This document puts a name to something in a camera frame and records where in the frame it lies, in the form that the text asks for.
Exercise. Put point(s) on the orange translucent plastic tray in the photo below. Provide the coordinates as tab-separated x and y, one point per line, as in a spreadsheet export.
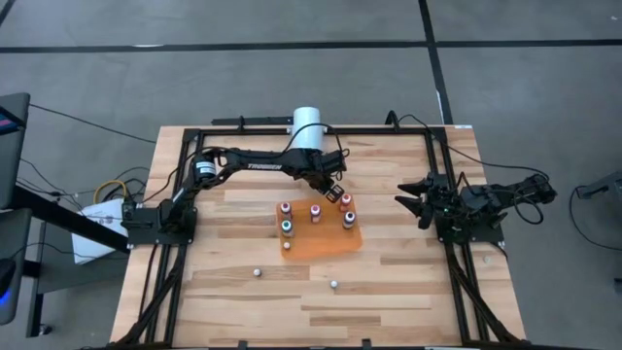
325	243

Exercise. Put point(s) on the black floor stand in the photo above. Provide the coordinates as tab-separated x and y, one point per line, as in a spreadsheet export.
605	187

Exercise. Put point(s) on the red-capped food coloring bottle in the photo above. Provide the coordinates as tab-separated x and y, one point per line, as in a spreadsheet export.
285	208

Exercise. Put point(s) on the white cylinder fixture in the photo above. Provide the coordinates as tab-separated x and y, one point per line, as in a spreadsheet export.
306	116

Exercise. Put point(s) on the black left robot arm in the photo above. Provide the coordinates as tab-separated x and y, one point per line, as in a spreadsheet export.
262	165

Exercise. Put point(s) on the black desk frame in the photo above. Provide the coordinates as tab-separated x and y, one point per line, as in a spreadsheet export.
36	291

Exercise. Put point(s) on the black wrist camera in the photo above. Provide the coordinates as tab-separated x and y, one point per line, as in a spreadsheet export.
438	181
335	161

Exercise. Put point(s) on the pink-capped food coloring bottle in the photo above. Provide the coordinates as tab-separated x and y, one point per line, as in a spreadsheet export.
315	210

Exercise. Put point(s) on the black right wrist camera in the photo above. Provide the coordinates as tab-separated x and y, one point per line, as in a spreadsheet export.
438	181

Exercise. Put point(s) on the white cardboard box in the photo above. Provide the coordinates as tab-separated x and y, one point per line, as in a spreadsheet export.
97	228

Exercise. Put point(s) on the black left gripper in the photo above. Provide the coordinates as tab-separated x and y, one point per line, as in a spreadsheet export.
311	167

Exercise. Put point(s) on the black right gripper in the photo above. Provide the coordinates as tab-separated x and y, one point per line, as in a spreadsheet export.
442	209

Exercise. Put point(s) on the gray desk with screen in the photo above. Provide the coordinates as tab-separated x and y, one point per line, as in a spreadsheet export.
17	160

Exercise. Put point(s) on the green-capped food coloring bottle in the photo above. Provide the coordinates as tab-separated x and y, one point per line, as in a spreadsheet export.
286	225

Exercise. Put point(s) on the black flat bar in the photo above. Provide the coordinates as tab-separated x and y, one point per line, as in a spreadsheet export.
252	120

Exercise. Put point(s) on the gray desk panel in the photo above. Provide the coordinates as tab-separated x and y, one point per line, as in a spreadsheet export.
19	243

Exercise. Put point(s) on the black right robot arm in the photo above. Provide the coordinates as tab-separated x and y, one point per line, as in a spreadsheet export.
505	199

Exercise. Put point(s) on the glowing computer mouse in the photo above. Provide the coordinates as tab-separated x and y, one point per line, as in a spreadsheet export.
6	282

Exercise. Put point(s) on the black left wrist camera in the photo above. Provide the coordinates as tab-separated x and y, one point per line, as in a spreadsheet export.
335	161

